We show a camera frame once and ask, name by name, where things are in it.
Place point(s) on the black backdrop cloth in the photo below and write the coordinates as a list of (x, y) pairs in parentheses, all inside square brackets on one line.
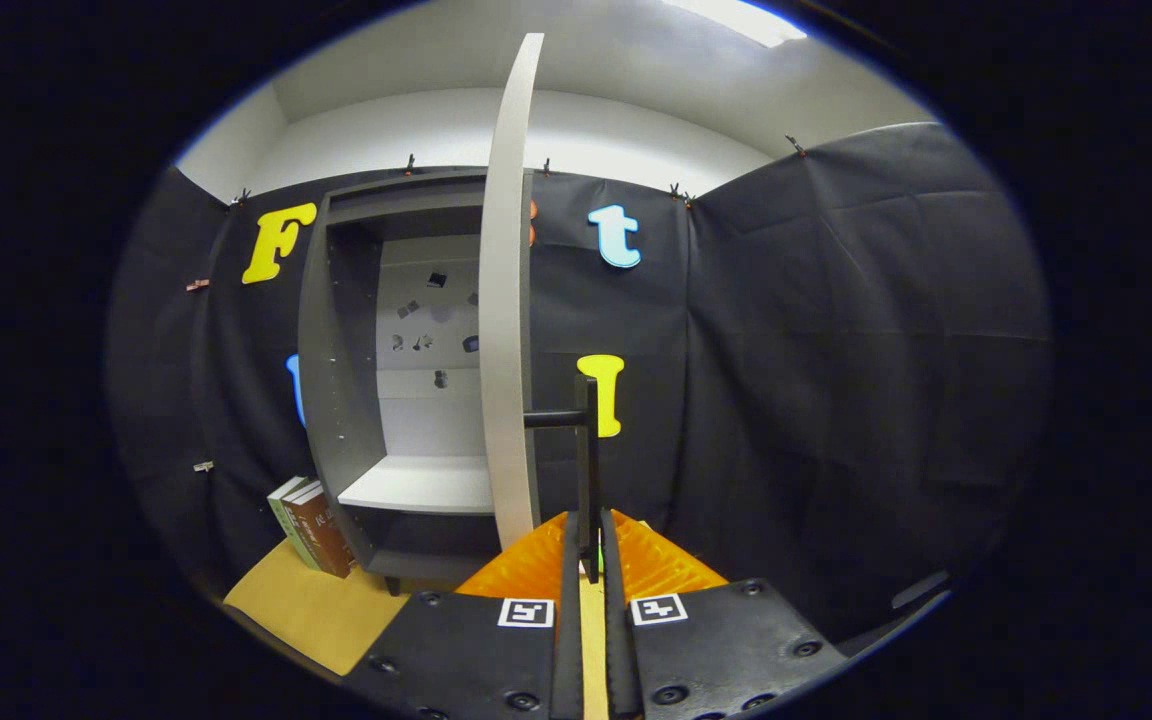
[(836, 350)]

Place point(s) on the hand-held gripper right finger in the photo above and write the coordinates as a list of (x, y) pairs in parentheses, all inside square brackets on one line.
[(716, 650)]

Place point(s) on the white cabinet shelf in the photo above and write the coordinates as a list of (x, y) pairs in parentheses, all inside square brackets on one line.
[(426, 485)]

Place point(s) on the grey cabinet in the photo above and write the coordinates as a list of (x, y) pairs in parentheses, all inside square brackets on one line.
[(336, 350)]

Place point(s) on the beige cabinet door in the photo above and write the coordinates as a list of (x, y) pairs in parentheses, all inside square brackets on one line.
[(508, 300)]

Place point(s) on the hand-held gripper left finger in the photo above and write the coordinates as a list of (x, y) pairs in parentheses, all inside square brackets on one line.
[(476, 650)]

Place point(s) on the brown book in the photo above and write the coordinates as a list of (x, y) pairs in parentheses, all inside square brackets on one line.
[(328, 535)]

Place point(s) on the long ceiling light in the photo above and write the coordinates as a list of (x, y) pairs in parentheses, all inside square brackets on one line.
[(736, 20)]

